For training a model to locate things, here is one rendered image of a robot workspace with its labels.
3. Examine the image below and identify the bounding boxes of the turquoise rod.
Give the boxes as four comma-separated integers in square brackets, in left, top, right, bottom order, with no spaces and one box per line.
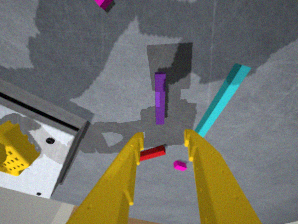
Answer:
[194,63,251,137]

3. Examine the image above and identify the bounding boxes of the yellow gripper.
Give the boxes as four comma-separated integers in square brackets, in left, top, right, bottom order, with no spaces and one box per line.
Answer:
[66,129,262,224]

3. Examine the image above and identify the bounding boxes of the magenta rod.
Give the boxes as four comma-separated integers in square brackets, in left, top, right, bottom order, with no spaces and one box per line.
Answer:
[173,160,187,171]
[95,0,113,10]

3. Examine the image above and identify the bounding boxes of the purple rod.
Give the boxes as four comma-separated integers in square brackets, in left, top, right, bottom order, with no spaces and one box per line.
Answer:
[155,72,166,125]

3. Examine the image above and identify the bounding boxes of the red flat bar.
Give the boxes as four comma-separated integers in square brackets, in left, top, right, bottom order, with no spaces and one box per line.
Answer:
[140,145,166,161]

